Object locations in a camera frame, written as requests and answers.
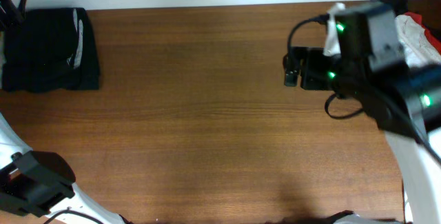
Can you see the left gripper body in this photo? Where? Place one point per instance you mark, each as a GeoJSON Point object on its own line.
{"type": "Point", "coordinates": [12, 18]}

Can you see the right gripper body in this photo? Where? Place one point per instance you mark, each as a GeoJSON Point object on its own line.
{"type": "Point", "coordinates": [318, 72]}

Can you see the black shorts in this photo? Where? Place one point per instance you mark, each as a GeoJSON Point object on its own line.
{"type": "Point", "coordinates": [52, 49]}

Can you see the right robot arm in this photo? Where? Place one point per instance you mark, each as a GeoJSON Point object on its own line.
{"type": "Point", "coordinates": [367, 62]}

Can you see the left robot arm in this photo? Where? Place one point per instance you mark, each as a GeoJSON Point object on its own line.
{"type": "Point", "coordinates": [43, 184]}

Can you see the folded beige shorts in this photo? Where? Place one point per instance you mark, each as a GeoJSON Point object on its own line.
{"type": "Point", "coordinates": [2, 57]}

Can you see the white printed t-shirt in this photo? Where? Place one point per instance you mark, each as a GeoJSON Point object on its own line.
{"type": "Point", "coordinates": [417, 48]}

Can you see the dark grey garment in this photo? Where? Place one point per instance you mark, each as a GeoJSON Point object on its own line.
{"type": "Point", "coordinates": [399, 6]}

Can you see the red garment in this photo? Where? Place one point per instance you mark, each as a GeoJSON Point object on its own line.
{"type": "Point", "coordinates": [432, 35]}

